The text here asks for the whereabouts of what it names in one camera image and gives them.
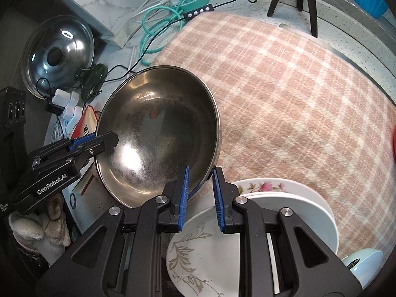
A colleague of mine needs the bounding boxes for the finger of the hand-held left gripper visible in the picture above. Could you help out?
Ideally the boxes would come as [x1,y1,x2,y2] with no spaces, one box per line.
[70,131,119,164]

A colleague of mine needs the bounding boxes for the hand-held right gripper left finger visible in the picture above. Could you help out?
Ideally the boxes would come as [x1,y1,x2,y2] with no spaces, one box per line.
[36,165,191,297]

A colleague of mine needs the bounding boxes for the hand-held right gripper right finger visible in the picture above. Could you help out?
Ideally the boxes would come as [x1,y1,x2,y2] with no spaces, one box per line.
[212,166,363,297]

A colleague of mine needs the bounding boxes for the white plate with grey print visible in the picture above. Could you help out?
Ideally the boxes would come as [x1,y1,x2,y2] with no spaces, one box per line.
[166,186,245,297]

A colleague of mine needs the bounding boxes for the large steel bowl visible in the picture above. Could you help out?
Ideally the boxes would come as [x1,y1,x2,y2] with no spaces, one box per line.
[94,65,223,209]

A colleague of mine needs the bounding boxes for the floral rim white plate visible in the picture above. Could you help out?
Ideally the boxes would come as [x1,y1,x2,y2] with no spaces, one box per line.
[244,192,330,245]
[230,178,338,254]

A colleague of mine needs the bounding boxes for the person's left hand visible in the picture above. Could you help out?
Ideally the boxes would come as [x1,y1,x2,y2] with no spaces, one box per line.
[9,193,72,254]

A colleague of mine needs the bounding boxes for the red book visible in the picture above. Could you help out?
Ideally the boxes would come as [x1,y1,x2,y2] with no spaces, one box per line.
[71,104,100,196]

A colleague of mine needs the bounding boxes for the black power adapter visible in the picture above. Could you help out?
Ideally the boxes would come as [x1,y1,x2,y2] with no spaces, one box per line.
[46,99,64,116]

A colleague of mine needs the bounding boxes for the white charger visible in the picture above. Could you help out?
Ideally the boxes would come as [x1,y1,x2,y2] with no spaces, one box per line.
[52,88,72,106]

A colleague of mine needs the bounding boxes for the black device box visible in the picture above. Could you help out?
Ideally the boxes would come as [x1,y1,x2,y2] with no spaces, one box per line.
[0,87,27,220]

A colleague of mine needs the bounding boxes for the glass pot lid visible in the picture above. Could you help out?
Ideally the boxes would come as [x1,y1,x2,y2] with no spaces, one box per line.
[23,14,95,100]

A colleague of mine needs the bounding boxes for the pink plaid cloth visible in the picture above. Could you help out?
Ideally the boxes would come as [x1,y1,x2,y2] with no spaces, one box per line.
[151,12,396,254]

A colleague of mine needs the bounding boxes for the light blue cup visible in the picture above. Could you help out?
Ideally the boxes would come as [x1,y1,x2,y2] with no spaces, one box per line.
[340,248,384,289]

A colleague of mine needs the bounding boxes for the black inline remote control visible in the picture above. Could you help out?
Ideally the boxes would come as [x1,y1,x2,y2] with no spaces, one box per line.
[183,4,214,22]

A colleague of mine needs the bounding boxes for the black tripod legs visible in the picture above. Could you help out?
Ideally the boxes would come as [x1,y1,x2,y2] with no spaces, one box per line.
[267,0,319,38]

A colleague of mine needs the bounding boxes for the teal power cable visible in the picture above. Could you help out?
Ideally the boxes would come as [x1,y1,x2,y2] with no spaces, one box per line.
[139,0,198,57]

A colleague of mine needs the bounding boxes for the white cable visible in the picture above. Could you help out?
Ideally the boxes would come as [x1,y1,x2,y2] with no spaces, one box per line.
[130,0,183,69]

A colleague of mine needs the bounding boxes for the black ring light cable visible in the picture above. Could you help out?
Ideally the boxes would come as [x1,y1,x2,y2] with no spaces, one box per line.
[37,0,268,99]

